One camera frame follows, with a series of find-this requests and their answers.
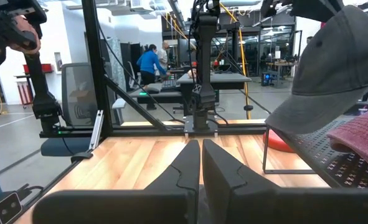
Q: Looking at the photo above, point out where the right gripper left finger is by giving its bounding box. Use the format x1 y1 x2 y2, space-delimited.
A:
32 139 201 224

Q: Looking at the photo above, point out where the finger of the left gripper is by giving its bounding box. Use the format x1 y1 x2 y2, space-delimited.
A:
291 0 345 22

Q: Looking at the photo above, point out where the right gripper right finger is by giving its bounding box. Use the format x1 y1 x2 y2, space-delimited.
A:
202 138 368 224

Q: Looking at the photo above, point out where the dark grey baseball cap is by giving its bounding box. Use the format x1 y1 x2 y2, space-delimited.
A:
264 4 368 135

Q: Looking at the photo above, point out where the red desk lamp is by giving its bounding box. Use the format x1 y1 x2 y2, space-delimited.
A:
263 129 296 154

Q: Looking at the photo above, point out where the grey desk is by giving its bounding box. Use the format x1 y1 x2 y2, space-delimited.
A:
130 81 184 105

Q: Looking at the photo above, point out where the dark desk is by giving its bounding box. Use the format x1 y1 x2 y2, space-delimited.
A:
176 73 253 116

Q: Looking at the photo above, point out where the black keyboard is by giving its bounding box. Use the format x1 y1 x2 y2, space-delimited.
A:
161 78 181 92

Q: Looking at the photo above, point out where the silver aluminium bar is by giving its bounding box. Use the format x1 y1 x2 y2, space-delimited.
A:
88 109 105 151

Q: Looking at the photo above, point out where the black perforated metal shelf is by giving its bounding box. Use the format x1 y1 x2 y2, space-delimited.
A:
262 118 368 189

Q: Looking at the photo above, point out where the grey office chair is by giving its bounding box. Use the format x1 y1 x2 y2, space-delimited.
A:
40 62 100 157

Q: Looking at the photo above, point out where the red bin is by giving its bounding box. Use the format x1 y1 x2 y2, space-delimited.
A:
22 63 54 74

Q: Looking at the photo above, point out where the person's hand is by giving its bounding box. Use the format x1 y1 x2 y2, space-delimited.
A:
8 15 42 55

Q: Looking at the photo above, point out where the yellow cable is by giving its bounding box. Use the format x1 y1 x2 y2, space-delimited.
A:
219 2 253 121

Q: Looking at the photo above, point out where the black metal table frame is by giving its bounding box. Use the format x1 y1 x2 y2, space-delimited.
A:
39 0 268 139

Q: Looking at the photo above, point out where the small grey depth camera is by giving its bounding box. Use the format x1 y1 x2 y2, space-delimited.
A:
0 191 24 224

